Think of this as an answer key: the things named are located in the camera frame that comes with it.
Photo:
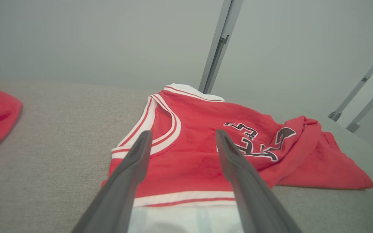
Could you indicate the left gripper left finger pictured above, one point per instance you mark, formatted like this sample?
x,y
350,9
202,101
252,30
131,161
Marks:
x,y
121,187

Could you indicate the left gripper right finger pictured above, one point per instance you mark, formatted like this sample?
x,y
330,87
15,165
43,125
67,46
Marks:
x,y
251,194

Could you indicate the red Bulls 23 jersey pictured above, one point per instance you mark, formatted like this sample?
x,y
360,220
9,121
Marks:
x,y
199,155

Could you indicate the grey slanted frame bar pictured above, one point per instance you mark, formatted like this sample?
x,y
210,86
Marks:
x,y
361,81
372,103

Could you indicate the grey partition post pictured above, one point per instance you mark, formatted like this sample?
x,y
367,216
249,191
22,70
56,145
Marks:
x,y
220,42

